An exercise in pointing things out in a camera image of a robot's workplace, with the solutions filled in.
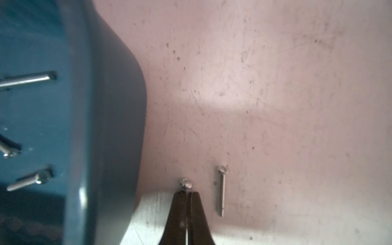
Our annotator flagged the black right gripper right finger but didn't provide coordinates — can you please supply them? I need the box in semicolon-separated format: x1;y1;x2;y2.
187;192;215;245

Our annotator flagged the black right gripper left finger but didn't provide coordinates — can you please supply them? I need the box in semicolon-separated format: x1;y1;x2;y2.
159;191;187;245

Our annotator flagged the silver screw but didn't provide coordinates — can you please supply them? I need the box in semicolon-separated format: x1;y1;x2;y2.
1;135;21;159
218;166;228;217
6;168;54;192
1;71;57;90
180;178;193;192

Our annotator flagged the teal plastic storage box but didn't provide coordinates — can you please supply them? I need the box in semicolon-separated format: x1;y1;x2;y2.
1;1;147;245

